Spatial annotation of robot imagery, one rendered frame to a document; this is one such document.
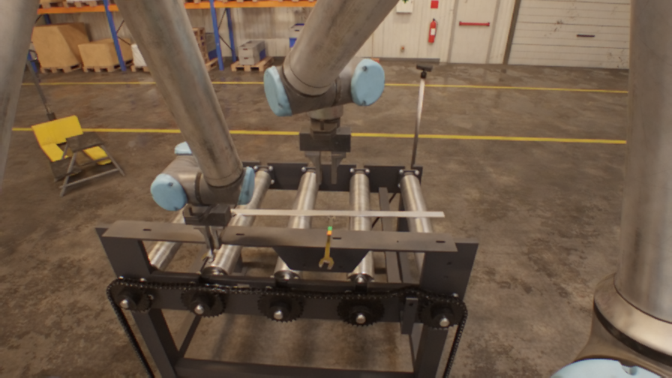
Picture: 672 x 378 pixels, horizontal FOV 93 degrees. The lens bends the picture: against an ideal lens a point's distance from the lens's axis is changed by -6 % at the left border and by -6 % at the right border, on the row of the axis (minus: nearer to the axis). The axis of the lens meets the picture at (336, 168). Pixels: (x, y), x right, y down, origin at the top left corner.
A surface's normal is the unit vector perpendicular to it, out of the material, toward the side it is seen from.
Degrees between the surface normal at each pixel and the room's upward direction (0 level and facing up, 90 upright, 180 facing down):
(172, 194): 90
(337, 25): 115
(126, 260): 90
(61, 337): 0
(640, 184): 98
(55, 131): 90
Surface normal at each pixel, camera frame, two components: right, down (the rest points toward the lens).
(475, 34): -0.06, 0.48
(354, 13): -0.26, 0.87
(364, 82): 0.62, 0.37
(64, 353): 0.00, -0.88
